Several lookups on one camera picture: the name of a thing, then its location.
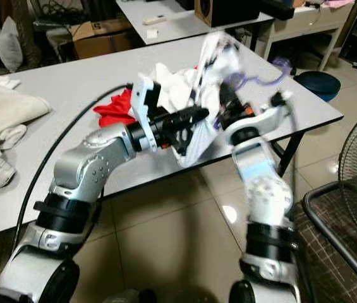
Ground purple plastic clothes hanger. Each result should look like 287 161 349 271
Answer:
229 57 293 89

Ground white T-shirt black print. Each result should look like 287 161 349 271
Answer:
150 28 245 168

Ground red garment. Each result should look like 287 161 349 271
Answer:
95 88 138 130

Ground blue round stool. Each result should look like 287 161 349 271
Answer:
294 71 342 102

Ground black wooden speaker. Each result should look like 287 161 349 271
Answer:
194 0 264 28

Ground white remote control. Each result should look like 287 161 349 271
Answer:
142 16 167 26

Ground brown cardboard box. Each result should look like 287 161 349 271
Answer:
71 21 133 61

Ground black oblong device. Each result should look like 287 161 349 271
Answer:
260 0 296 21

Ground beige desk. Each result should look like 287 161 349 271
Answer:
260 0 357 70

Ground beige folded garment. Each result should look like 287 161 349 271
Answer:
0 85 52 188

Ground pink paper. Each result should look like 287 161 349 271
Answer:
324 0 353 8

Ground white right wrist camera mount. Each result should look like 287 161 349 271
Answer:
241 101 293 136

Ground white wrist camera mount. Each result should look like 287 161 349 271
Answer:
241 101 293 136
131 76 163 152

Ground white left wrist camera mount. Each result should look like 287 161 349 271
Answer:
131 76 163 152

